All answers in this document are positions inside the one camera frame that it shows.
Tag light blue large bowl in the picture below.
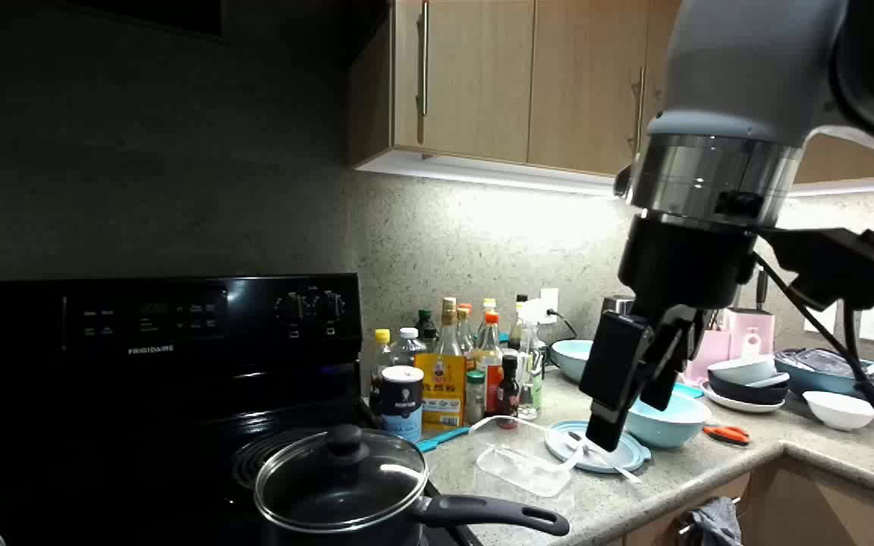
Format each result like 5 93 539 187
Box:
547 337 601 388

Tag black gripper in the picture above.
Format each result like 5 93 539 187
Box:
576 211 761 456

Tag small green cap jar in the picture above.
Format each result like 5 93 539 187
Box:
465 368 488 427

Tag black electric stove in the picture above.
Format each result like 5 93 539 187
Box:
0 271 485 546

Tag wooden lower cabinet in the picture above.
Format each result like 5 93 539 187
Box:
598 453 874 546

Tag clear plastic container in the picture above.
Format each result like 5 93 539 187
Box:
474 442 576 501

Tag teal handled utensil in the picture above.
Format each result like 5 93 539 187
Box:
416 426 474 456

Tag white spoon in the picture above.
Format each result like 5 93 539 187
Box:
563 427 646 485

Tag clear plastic bottle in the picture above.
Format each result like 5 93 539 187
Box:
391 326 431 370

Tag wooden upper cabinets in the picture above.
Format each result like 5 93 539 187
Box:
343 0 874 198

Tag blue dish tray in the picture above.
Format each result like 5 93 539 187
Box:
774 345 874 404

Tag blue white salt canister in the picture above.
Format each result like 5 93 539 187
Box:
373 362 428 442

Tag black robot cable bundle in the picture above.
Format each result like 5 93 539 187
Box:
751 246 874 461

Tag stack of dark bowls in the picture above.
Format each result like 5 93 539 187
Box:
705 353 795 417

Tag glass pot lid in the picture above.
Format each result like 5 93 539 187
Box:
249 422 431 537

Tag pink knife block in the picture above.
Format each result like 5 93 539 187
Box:
684 302 780 388

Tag black pot with handle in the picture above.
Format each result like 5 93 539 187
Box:
253 473 572 546

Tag grey hanging towel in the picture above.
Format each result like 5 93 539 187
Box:
687 491 745 546

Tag light blue plate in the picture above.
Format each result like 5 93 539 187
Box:
539 418 656 479

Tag white outlet with plug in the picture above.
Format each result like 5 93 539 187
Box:
538 285 563 326

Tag orange handled tool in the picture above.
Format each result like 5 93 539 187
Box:
701 422 755 449

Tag white ceramic bowl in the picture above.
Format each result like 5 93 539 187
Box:
800 388 874 435

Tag red cap sauce bottle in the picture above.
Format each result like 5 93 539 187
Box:
476 309 511 418

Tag yellow cap oil bottle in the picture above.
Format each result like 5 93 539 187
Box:
368 326 397 404

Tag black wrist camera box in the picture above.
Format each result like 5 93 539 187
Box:
759 225 874 314

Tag yellow label sauce bottle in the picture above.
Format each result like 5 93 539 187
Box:
416 293 471 441

